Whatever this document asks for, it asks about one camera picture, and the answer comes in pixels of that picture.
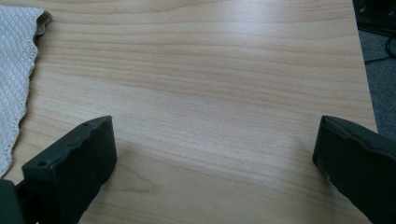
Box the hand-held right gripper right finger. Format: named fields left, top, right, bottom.
left=312, top=115, right=396, bottom=224

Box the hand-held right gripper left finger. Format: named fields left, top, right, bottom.
left=15, top=115, right=119, bottom=224

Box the white quilted cloth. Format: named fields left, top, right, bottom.
left=0, top=5, right=53, bottom=179

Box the black metal stand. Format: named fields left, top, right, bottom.
left=351, top=0, right=396, bottom=39

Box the black floor cable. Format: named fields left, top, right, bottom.
left=363, top=36, right=396, bottom=65

